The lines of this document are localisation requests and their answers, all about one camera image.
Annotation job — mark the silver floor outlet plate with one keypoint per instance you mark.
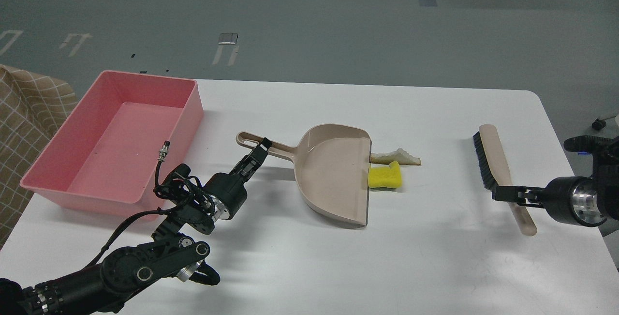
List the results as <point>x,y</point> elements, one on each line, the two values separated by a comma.
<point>228,38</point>

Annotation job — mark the beige plastic dustpan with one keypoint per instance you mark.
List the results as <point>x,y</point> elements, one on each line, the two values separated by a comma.
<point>331,166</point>

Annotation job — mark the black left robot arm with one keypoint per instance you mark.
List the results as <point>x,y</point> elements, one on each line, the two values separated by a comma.
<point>111,279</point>

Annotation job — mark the brown checkered cloth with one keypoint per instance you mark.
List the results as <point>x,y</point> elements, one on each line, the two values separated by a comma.
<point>32,109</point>

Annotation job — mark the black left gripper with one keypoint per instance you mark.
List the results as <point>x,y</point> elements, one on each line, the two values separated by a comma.
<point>227,191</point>

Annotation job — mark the pink plastic bin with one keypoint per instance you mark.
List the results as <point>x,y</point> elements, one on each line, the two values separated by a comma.
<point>104,156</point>

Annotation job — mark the beige hand brush black bristles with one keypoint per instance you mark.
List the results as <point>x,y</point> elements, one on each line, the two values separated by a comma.
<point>494,171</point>

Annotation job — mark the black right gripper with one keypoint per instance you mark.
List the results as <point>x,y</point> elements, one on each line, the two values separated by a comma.
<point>570,200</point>

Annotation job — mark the yellow sponge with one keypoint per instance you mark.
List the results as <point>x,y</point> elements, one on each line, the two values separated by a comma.
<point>385,176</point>

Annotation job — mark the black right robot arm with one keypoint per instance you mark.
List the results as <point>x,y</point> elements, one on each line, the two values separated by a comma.
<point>604,153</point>

